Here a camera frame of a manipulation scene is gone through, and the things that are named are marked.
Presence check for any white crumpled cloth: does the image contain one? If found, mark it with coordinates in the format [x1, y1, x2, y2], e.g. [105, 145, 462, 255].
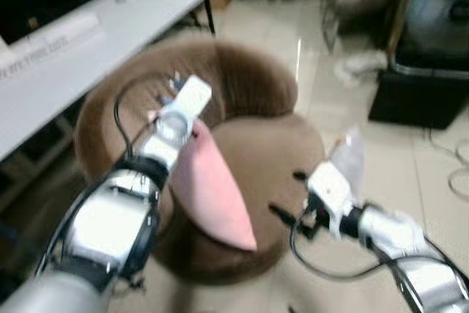
[333, 51, 389, 83]

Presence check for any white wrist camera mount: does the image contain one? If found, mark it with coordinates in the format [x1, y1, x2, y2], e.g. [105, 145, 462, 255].
[306, 161, 358, 240]
[172, 75, 213, 119]

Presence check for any grey coiled cable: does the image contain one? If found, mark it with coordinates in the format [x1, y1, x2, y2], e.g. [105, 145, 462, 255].
[425, 126, 469, 200]

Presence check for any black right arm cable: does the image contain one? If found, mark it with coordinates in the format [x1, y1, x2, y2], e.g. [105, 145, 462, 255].
[289, 210, 396, 281]

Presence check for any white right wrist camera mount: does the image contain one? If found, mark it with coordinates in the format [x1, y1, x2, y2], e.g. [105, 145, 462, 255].
[306, 161, 358, 240]

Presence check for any black storage box grey rim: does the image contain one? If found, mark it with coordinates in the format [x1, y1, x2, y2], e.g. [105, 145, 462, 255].
[368, 60, 469, 130]

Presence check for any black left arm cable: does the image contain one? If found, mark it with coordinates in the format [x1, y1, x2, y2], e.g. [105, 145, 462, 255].
[112, 71, 180, 163]

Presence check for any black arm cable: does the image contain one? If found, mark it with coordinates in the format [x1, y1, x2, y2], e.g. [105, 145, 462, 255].
[112, 71, 180, 163]
[289, 210, 396, 281]

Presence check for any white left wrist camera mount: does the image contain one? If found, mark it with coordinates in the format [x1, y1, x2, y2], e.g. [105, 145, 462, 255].
[172, 75, 213, 119]

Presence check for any pink pillow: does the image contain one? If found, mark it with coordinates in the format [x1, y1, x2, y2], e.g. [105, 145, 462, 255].
[169, 119, 259, 252]

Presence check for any brown plush sofa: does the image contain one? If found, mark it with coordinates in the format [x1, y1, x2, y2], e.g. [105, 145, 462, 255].
[73, 34, 327, 284]

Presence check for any white table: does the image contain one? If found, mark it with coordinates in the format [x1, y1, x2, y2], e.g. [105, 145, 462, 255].
[0, 0, 218, 160]

